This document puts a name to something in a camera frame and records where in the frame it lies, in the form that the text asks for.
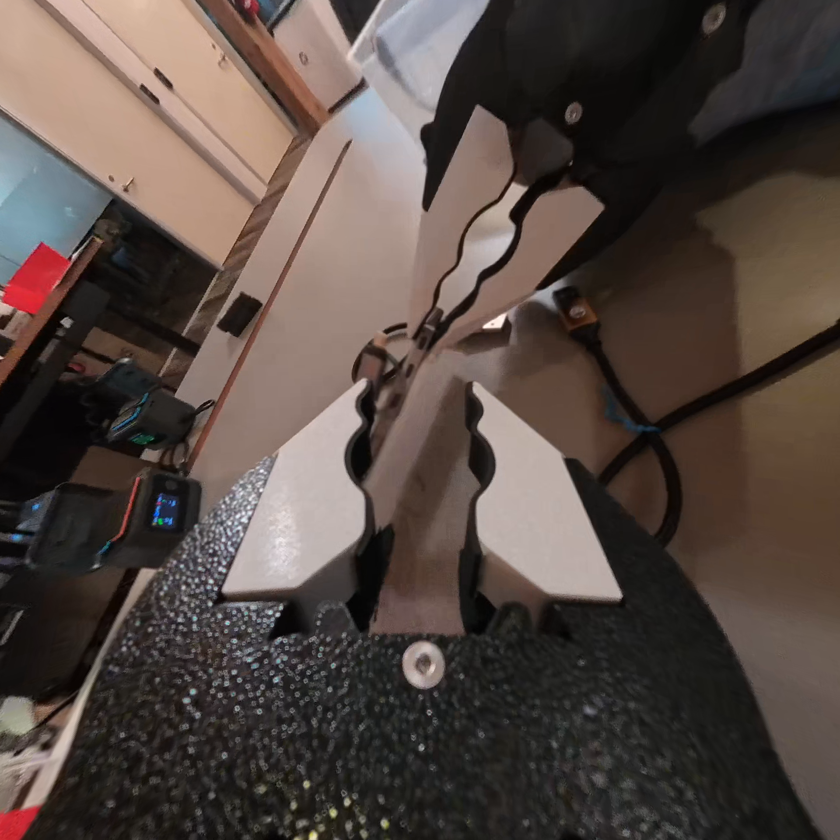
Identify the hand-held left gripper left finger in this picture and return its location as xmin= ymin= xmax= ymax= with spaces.
xmin=222 ymin=379 xmax=396 ymax=634

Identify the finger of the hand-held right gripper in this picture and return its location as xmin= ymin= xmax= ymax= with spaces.
xmin=407 ymin=105 xmax=521 ymax=337
xmin=419 ymin=176 xmax=605 ymax=357

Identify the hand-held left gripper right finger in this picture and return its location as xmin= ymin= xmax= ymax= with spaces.
xmin=458 ymin=382 xmax=623 ymax=634

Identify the black usb hub with cable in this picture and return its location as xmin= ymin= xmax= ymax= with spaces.
xmin=354 ymin=307 xmax=454 ymax=411

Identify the person's right forearm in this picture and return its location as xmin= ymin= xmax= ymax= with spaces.
xmin=689 ymin=0 xmax=840 ymax=144

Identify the black device with lit screen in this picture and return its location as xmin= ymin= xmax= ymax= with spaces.
xmin=92 ymin=360 xmax=201 ymax=454
xmin=25 ymin=467 xmax=202 ymax=573

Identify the white cabinet with recycling mark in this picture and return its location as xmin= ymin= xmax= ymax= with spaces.
xmin=274 ymin=0 xmax=366 ymax=111

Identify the small black ribbed block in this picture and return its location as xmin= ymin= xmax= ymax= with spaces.
xmin=217 ymin=292 xmax=264 ymax=337

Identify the red sheet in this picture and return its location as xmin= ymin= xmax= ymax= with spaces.
xmin=2 ymin=241 xmax=71 ymax=317

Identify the black cable with orange plug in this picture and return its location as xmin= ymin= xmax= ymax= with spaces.
xmin=553 ymin=287 xmax=840 ymax=547

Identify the wooden post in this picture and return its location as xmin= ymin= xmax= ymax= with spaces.
xmin=196 ymin=0 xmax=330 ymax=135

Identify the beige wall cabinet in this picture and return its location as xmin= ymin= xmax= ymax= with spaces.
xmin=0 ymin=0 xmax=296 ymax=269

